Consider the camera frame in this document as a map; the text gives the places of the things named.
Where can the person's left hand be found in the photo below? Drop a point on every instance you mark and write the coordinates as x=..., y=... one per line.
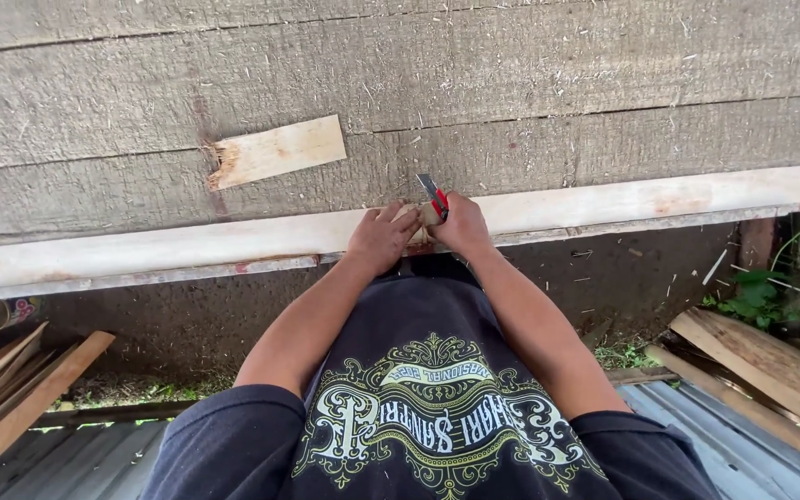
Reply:
x=378, y=239

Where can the person's right hand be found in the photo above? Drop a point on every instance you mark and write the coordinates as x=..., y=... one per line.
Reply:
x=464, y=226

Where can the person's left fingers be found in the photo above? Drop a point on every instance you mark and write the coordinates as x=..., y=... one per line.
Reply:
x=396, y=216

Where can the person's right fingers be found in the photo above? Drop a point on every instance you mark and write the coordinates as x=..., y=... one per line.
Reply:
x=445, y=215

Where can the small pale wood piece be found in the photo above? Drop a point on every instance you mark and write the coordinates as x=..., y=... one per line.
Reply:
x=419, y=221

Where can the red utility knife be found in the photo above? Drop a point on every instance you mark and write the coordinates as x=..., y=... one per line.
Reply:
x=435, y=194

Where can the long pale wood plank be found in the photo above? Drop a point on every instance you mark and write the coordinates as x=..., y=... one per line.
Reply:
x=580, y=198

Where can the flat pale wood offcut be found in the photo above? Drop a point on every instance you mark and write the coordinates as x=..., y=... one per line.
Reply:
x=276, y=151

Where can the person's dark printed shirt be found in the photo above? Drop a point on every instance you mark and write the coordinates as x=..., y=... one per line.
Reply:
x=435, y=410

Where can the green plants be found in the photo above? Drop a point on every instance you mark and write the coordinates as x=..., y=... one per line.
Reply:
x=789, y=291

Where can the heap of weathered wood boards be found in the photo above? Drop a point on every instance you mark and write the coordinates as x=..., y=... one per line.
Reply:
x=768, y=375

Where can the corrugated metal roofing sheet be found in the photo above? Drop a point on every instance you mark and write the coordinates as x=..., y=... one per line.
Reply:
x=726, y=444

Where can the printed metal can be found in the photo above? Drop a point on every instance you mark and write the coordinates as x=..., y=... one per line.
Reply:
x=1, y=312

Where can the pile of wood strips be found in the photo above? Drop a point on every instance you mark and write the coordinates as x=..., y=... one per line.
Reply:
x=4, y=396

